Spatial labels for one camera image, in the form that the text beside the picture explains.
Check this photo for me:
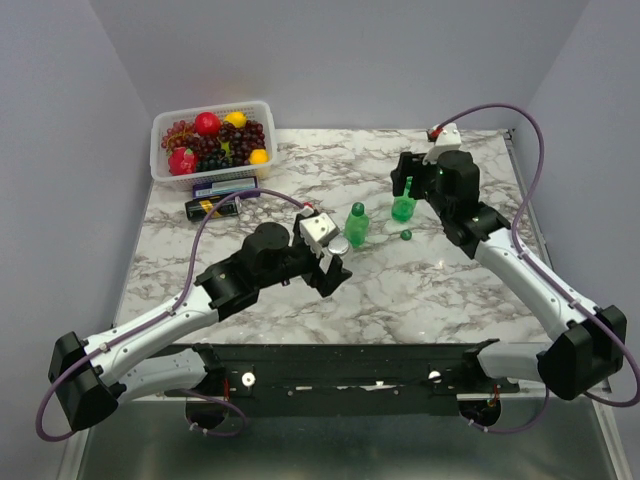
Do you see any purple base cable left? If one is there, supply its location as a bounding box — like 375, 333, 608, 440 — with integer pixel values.
179, 388, 248, 438

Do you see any black base frame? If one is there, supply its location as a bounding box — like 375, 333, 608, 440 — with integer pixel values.
162, 344, 519, 419

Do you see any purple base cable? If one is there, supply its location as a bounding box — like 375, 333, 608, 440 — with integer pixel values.
467, 389, 551, 435
179, 388, 248, 438

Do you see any black drink can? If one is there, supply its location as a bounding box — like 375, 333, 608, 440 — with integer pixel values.
185, 195, 239, 223

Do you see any pink dragon fruit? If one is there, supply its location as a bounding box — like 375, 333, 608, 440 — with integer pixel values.
168, 147, 198, 176

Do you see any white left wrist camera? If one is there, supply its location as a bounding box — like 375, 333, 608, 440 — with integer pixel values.
299, 213, 340, 258

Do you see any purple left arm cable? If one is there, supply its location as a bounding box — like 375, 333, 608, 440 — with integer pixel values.
35, 187, 316, 443

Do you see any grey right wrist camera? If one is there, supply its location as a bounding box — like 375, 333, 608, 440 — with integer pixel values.
422, 123, 461, 165

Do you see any yellow lemon front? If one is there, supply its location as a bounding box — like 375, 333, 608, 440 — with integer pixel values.
248, 149, 270, 165

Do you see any red grape bunch left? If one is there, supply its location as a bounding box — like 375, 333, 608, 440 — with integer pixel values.
161, 120, 194, 154

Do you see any yellow lemon back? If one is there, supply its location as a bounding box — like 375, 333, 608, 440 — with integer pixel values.
224, 111, 247, 128

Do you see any red apple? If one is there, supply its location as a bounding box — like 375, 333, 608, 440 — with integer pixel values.
194, 112, 222, 137

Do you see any green bottle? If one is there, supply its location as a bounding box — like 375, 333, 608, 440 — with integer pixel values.
344, 202, 370, 248
391, 177, 417, 223

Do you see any yellow lemon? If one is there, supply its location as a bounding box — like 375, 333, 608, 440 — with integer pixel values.
248, 149, 270, 165
224, 111, 247, 128

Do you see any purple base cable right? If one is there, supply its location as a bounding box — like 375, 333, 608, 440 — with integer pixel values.
467, 389, 551, 435

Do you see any purple flat box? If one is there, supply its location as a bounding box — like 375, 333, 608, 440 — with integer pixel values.
192, 176, 259, 199

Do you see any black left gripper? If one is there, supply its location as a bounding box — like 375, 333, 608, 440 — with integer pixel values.
257, 215, 353, 297

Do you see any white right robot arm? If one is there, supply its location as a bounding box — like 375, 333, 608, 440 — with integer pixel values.
391, 150, 627, 400

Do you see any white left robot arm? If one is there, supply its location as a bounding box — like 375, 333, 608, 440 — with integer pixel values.
46, 214, 352, 432

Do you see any black grape bunch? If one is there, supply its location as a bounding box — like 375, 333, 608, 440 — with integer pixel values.
196, 149, 233, 173

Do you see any clear glass jar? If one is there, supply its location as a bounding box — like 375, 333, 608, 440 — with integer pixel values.
327, 235, 351, 257

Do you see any dark red grape bunch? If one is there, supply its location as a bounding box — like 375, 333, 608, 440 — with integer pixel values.
185, 120, 266, 168

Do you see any white plastic basket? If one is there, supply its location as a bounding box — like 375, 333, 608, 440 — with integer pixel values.
149, 100, 278, 190

